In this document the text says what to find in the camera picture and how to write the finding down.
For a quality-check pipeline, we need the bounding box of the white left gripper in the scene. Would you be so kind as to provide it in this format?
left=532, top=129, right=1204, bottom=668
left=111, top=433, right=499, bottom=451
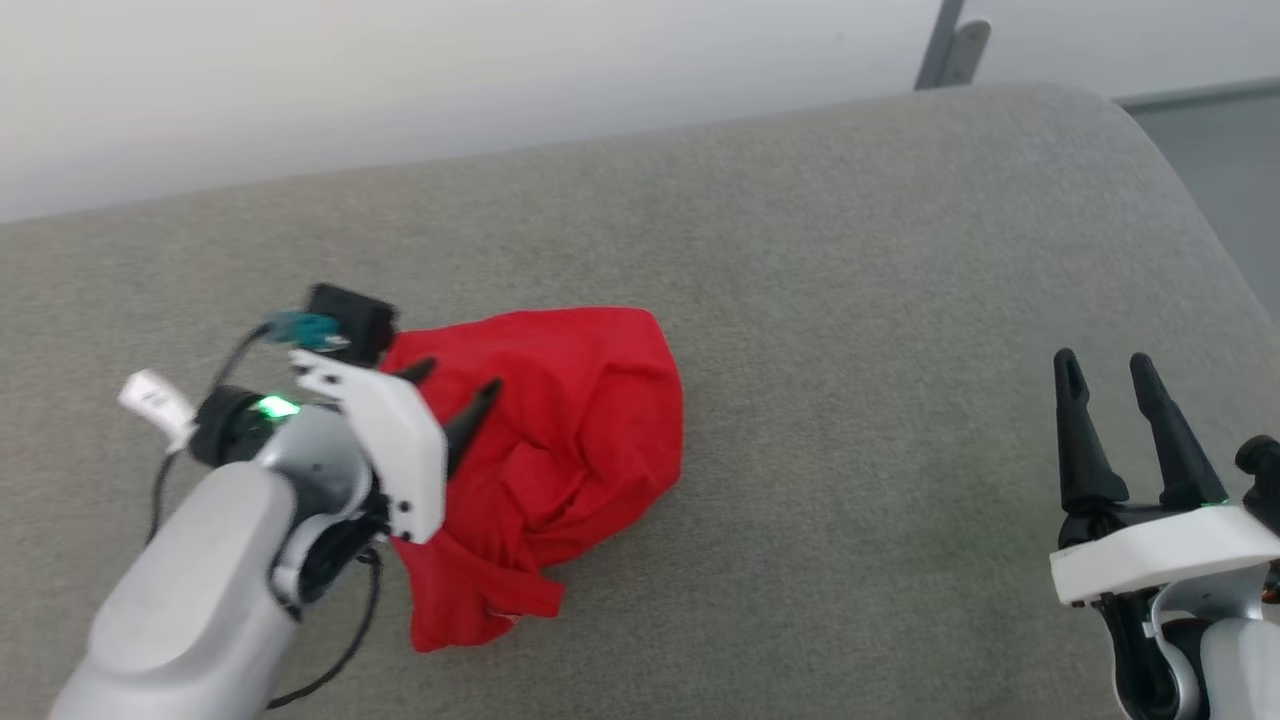
left=290, top=349, right=504, bottom=545

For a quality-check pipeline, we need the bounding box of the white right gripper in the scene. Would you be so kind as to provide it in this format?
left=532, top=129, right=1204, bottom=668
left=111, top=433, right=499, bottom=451
left=1049, top=347, right=1280, bottom=607

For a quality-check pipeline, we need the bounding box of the red garment with white sleeves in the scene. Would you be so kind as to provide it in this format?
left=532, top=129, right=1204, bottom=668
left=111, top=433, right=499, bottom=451
left=378, top=307, right=687, bottom=654

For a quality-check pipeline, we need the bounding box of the grey fabric sofa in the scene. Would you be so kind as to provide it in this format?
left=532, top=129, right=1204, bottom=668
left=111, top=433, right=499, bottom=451
left=0, top=83, right=1280, bottom=720

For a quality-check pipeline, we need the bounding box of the thin black cable loop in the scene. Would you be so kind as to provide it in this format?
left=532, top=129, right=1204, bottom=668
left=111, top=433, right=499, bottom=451
left=264, top=545, right=384, bottom=712

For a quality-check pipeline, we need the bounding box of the white cable label tag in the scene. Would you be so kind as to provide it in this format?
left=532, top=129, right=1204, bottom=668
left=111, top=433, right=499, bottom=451
left=117, top=369, right=198, bottom=454

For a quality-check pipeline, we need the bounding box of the grey metal post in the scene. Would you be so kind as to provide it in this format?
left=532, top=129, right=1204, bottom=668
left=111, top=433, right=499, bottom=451
left=914, top=0, right=992, bottom=92

